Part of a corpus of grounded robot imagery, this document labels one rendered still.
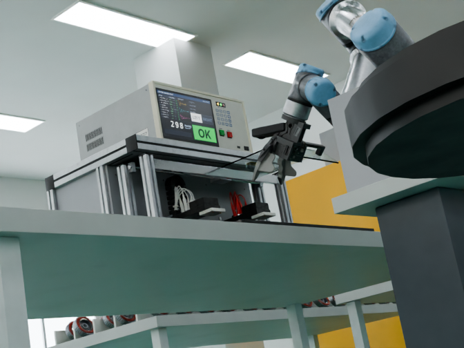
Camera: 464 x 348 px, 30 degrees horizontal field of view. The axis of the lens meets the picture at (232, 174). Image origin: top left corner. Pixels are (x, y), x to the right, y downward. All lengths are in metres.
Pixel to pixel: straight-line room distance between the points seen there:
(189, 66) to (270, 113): 2.40
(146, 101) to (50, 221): 1.03
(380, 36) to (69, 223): 0.92
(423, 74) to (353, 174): 1.45
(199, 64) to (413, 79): 6.61
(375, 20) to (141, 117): 0.86
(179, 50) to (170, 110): 4.47
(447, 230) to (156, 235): 0.66
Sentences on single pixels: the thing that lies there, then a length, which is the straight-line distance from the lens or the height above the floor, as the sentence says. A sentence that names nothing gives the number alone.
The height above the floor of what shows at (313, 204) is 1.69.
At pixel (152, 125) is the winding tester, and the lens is 2.69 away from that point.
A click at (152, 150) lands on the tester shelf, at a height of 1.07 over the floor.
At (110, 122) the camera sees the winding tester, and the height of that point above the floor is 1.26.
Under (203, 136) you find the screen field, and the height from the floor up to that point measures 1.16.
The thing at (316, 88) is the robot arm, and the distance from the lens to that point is 2.30.
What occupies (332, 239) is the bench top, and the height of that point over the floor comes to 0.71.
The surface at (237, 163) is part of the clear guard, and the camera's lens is 2.82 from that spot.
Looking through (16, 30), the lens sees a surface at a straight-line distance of 6.80.
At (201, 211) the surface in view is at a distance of 2.58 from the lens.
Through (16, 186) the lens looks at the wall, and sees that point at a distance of 10.33.
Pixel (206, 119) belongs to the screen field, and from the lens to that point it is 2.84.
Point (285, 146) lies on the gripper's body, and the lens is 2.42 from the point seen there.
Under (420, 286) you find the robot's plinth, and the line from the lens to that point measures 2.05.
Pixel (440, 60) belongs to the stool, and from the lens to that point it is 0.70.
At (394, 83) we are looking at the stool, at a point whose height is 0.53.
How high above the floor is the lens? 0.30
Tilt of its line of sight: 15 degrees up
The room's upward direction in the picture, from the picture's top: 10 degrees counter-clockwise
